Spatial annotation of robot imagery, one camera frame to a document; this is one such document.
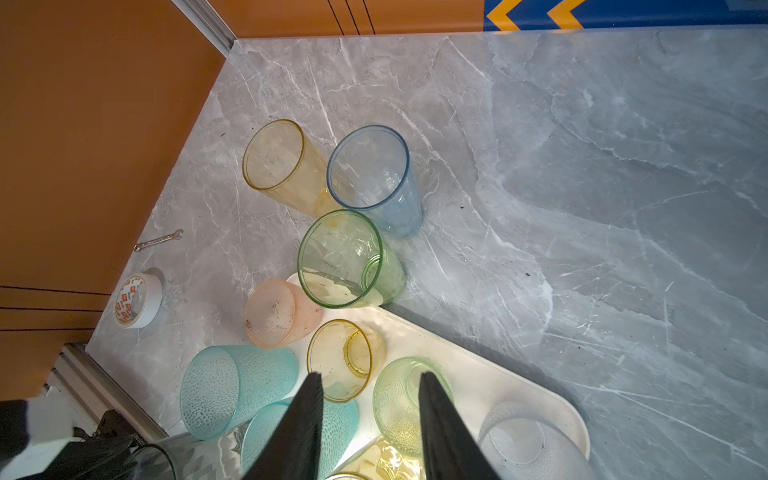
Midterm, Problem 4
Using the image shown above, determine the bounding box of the teal tall glass back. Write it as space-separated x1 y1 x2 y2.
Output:
241 398 359 479

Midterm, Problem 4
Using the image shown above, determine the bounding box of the clear short glass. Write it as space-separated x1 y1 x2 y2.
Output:
478 400 595 479

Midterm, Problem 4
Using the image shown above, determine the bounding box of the green short glass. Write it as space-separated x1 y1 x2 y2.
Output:
373 356 453 458

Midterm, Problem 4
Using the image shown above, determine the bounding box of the green tall glass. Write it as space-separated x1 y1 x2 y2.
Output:
297 209 406 309

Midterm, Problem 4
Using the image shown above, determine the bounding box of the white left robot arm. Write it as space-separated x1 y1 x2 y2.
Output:
1 396 181 479

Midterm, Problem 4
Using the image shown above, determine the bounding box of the grey-blue tall glass back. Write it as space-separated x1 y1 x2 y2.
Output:
326 125 423 238

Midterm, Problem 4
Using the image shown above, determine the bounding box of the pink short glass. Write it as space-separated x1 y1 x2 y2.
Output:
244 278 323 349

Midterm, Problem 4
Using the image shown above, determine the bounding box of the amber tall glass back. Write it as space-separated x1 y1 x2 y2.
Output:
242 119 341 219

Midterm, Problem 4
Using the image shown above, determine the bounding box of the yellow tall glass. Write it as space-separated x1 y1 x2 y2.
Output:
328 436 426 480

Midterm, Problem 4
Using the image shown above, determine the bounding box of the teal tall glass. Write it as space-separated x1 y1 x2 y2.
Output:
241 398 359 479
180 345 299 440

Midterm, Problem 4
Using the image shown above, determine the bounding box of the yellow short glass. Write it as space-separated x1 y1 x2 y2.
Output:
306 319 386 404

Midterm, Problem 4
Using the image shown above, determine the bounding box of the small metal wrench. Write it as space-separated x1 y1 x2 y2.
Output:
133 229 183 252

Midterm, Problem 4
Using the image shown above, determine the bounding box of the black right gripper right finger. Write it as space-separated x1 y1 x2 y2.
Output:
419 372 500 480

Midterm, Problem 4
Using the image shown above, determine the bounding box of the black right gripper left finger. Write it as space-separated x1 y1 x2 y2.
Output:
242 372 324 480

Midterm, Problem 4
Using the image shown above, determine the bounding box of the teal tall glass front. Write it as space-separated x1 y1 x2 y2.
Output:
180 345 299 440

